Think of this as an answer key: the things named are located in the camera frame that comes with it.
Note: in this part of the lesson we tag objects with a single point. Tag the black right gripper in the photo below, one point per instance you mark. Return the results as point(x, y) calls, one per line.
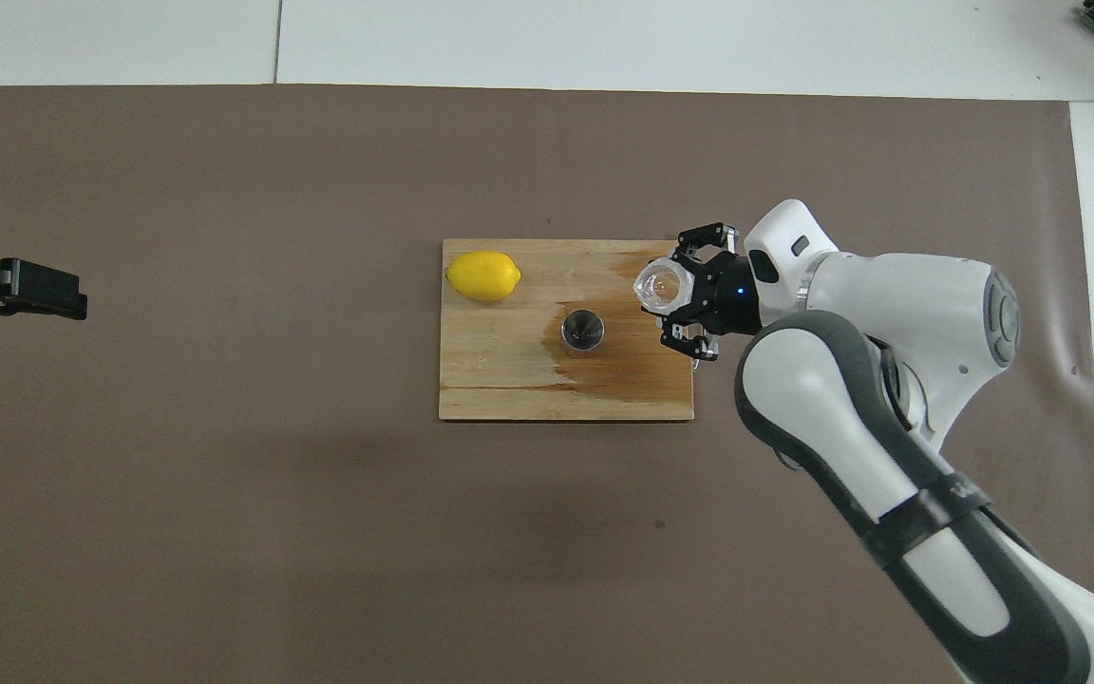
point(726, 296)

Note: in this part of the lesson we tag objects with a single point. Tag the steel double jigger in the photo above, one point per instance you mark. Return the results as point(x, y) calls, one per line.
point(582, 331)

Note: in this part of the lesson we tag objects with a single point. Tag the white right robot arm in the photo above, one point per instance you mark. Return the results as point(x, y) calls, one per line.
point(889, 313)

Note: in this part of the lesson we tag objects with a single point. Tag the brown paper table mat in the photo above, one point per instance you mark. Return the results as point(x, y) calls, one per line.
point(319, 190)

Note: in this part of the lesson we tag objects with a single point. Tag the clear frosted plastic cup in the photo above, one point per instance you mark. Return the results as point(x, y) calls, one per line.
point(663, 287)

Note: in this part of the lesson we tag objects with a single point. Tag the yellow lemon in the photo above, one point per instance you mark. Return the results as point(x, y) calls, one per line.
point(482, 275)

